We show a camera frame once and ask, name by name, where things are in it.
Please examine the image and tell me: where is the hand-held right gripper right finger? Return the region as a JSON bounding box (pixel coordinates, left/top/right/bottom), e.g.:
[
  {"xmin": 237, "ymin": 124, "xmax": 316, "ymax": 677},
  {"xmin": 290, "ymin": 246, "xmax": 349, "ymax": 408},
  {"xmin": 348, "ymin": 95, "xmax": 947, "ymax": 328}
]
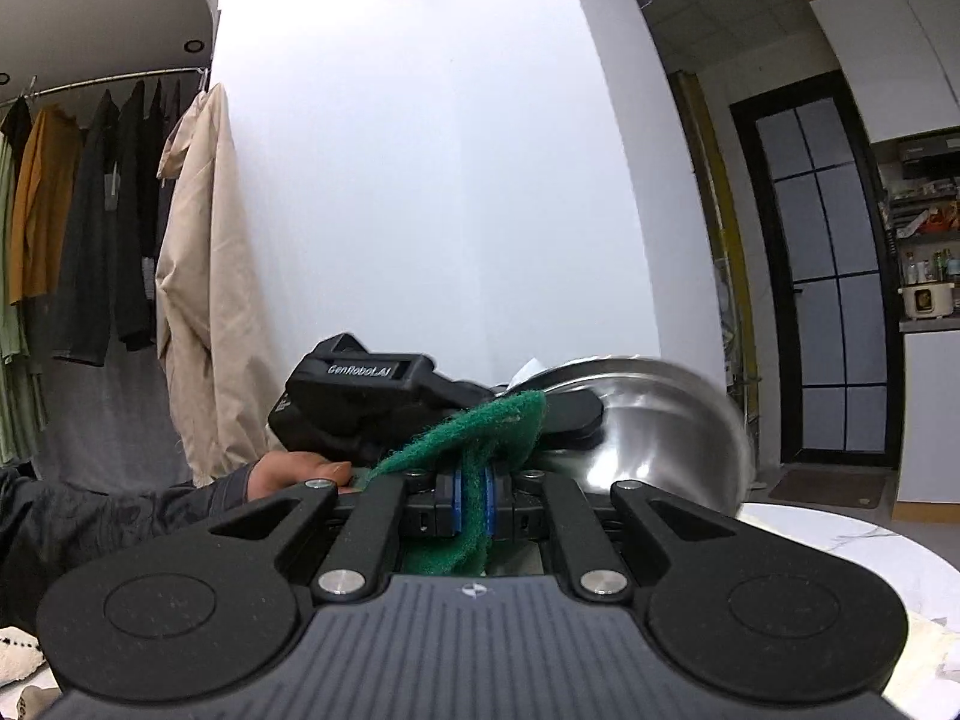
[{"xmin": 482, "ymin": 467, "xmax": 737, "ymax": 602}]

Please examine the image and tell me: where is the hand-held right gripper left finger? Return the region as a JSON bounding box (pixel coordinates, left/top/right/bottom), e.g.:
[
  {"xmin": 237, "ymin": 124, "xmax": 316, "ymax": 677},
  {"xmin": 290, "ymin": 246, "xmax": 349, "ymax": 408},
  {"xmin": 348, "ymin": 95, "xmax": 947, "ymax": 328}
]
[{"xmin": 210, "ymin": 467, "xmax": 460, "ymax": 602}]

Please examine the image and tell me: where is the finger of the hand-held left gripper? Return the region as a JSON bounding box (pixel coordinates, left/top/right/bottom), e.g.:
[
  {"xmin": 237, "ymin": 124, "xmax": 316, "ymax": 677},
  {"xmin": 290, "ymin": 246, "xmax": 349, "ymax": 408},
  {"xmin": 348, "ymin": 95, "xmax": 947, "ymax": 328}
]
[{"xmin": 536, "ymin": 388, "xmax": 605, "ymax": 448}]

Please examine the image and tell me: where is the green scouring pad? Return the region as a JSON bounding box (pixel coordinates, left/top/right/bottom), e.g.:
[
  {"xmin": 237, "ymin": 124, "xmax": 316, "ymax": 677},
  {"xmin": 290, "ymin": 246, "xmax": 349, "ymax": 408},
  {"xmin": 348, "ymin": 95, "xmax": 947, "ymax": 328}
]
[{"xmin": 366, "ymin": 388, "xmax": 550, "ymax": 580}]

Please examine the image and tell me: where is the stainless steel bowl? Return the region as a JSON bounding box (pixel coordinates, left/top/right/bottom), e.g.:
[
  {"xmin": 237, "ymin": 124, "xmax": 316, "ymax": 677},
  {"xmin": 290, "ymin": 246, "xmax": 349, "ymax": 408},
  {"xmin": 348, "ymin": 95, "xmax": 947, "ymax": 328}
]
[{"xmin": 534, "ymin": 356, "xmax": 755, "ymax": 524}]

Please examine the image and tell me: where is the person's left forearm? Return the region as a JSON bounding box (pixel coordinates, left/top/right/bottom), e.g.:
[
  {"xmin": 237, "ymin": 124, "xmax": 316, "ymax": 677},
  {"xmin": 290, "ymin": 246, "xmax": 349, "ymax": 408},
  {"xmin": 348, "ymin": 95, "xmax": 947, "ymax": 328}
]
[{"xmin": 0, "ymin": 463, "xmax": 260, "ymax": 635}]

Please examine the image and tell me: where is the person's left hand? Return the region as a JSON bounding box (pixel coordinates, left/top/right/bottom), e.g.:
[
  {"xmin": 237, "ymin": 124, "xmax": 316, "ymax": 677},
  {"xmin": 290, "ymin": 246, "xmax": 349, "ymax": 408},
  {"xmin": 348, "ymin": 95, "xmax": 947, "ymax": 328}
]
[{"xmin": 246, "ymin": 451, "xmax": 362, "ymax": 502}]

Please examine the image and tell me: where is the beige hanging coat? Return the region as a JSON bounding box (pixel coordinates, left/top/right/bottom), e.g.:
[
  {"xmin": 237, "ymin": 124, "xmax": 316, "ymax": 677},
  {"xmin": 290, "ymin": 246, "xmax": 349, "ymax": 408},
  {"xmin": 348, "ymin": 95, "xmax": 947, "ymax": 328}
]
[{"xmin": 154, "ymin": 81, "xmax": 284, "ymax": 490}]

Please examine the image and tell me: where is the yellow vertical pipe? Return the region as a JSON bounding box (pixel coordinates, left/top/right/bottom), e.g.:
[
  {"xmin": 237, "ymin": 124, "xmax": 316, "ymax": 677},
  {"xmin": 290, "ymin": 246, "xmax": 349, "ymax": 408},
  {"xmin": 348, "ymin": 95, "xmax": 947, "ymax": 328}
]
[{"xmin": 671, "ymin": 71, "xmax": 760, "ymax": 395}]

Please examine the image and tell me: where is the grey hanging cloth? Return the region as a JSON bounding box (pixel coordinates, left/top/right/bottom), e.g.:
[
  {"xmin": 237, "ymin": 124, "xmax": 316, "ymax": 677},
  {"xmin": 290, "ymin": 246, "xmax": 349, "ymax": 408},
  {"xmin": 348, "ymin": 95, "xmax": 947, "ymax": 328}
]
[{"xmin": 31, "ymin": 330, "xmax": 197, "ymax": 497}]

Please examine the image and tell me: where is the brown door mat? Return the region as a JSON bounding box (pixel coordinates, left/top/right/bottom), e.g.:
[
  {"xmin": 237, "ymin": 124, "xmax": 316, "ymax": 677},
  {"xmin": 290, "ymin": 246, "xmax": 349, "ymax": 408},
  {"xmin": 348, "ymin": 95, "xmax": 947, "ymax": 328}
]
[{"xmin": 767, "ymin": 467, "xmax": 891, "ymax": 509}]

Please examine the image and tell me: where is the black hanging jacket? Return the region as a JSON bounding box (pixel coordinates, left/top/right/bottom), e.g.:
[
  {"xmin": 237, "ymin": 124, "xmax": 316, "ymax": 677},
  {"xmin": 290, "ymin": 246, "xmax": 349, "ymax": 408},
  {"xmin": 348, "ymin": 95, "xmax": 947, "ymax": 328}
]
[
  {"xmin": 51, "ymin": 88, "xmax": 122, "ymax": 368},
  {"xmin": 111, "ymin": 77, "xmax": 183, "ymax": 352}
]

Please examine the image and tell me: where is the black framed glass door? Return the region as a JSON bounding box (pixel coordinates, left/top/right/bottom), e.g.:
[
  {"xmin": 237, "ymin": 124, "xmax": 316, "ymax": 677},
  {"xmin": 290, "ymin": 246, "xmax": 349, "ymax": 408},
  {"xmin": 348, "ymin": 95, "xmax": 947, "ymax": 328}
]
[{"xmin": 730, "ymin": 71, "xmax": 905, "ymax": 467}]

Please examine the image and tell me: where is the green hanging garment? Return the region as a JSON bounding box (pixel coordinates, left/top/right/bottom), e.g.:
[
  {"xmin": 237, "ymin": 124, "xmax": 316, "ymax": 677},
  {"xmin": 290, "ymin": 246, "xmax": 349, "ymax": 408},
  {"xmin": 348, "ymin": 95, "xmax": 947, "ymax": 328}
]
[{"xmin": 0, "ymin": 133, "xmax": 47, "ymax": 466}]

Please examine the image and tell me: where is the white lower kitchen cabinet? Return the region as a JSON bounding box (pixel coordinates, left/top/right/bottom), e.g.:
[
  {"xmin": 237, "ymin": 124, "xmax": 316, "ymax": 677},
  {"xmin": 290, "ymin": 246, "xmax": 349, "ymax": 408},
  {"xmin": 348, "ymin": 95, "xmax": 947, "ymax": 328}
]
[{"xmin": 894, "ymin": 319, "xmax": 960, "ymax": 505}]

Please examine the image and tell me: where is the orange hanging garment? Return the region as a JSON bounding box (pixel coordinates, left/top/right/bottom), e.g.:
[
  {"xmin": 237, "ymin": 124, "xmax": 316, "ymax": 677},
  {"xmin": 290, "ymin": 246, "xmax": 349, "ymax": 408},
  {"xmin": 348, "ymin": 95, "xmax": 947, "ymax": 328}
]
[{"xmin": 9, "ymin": 105, "xmax": 82, "ymax": 306}]

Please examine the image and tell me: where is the white rice cooker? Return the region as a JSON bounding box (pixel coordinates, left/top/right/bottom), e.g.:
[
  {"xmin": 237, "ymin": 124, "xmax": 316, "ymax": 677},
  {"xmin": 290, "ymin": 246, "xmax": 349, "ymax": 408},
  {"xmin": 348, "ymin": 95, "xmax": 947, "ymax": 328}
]
[{"xmin": 898, "ymin": 281, "xmax": 958, "ymax": 320}]

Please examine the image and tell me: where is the metal kitchen shelf rack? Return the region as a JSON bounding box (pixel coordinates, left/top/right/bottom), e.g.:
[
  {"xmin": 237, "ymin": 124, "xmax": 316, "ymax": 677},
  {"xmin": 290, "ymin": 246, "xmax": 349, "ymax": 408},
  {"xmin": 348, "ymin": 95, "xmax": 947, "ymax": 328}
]
[{"xmin": 881, "ymin": 176, "xmax": 960, "ymax": 286}]

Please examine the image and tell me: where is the white fluffy rug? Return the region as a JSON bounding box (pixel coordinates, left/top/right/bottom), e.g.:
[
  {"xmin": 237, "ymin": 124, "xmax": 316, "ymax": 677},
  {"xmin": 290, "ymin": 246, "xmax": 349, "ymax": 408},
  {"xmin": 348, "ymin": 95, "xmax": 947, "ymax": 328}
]
[{"xmin": 0, "ymin": 624, "xmax": 47, "ymax": 685}]

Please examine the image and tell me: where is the cream table cloth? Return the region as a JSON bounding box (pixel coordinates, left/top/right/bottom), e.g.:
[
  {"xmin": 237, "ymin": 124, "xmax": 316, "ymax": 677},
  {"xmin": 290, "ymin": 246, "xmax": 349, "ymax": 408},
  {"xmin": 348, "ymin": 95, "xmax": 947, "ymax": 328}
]
[{"xmin": 896, "ymin": 604, "xmax": 960, "ymax": 695}]

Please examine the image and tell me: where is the black range hood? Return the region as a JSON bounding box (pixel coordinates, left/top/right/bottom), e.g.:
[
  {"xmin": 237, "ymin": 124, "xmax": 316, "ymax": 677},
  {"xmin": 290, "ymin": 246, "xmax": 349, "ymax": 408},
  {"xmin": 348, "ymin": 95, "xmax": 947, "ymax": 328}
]
[{"xmin": 896, "ymin": 131, "xmax": 960, "ymax": 179}]

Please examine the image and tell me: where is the white upper cabinet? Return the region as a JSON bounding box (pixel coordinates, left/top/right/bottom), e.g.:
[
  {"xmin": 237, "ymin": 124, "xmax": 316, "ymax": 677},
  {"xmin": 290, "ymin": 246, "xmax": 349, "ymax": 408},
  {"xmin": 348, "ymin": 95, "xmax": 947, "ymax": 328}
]
[{"xmin": 808, "ymin": 0, "xmax": 960, "ymax": 145}]

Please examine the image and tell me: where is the metal clothes rail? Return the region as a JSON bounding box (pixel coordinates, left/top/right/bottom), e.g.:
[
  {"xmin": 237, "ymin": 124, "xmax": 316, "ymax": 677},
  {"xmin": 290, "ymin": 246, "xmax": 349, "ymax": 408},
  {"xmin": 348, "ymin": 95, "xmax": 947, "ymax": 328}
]
[{"xmin": 0, "ymin": 66, "xmax": 212, "ymax": 107}]

